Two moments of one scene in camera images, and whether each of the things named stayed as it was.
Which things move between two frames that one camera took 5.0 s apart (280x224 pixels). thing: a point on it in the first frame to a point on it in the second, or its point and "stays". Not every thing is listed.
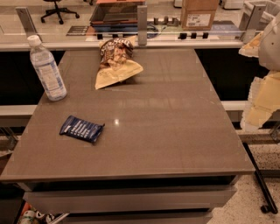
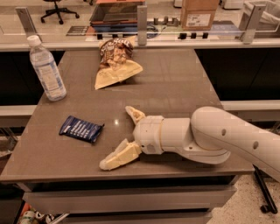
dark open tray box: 115,14 stays
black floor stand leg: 270,206 stays
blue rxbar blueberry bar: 83,129 stays
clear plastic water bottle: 46,70 stays
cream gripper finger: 263,101 to 125,153
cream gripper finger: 251,48 to 136,115
